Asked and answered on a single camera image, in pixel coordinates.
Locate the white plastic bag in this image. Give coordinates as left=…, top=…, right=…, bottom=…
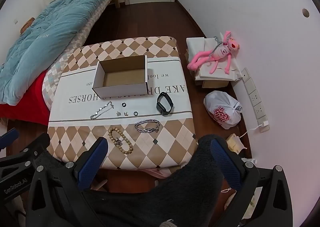
left=203, top=90, right=242, bottom=130

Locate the white cloth cover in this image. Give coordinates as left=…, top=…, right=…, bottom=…
left=186, top=33, right=244, bottom=83

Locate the beige paper packet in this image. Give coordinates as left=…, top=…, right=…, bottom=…
left=226, top=133, right=247, bottom=154

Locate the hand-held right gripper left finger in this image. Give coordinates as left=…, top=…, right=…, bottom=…
left=26, top=137, right=109, bottom=227

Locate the grey clothes hanger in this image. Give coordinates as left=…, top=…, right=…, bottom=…
left=210, top=36, right=229, bottom=55

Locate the brown cardboard box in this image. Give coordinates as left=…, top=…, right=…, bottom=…
left=202, top=79, right=232, bottom=89

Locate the wooden bead bracelet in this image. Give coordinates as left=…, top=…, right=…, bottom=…
left=107, top=127, right=133, bottom=155

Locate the pink plush toy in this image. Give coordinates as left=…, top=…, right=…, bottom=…
left=187, top=30, right=241, bottom=75

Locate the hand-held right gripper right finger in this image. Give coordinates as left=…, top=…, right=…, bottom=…
left=210, top=138, right=293, bottom=227

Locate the black smart band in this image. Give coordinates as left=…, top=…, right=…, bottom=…
left=156, top=91, right=174, bottom=116

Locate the thin silver chain bracelet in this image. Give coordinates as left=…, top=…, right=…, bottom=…
left=90, top=101, right=114, bottom=120

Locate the red sheet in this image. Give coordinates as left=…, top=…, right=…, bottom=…
left=0, top=71, right=50, bottom=126

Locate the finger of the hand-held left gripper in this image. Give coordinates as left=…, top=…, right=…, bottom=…
left=0, top=132, right=51, bottom=167
left=0, top=128, right=20, bottom=150

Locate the white charger cable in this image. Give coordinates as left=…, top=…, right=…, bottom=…
left=239, top=126, right=263, bottom=140

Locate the blue quilt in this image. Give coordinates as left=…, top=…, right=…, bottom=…
left=0, top=0, right=120, bottom=104

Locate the white power strip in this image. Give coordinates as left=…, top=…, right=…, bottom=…
left=241, top=67, right=271, bottom=133

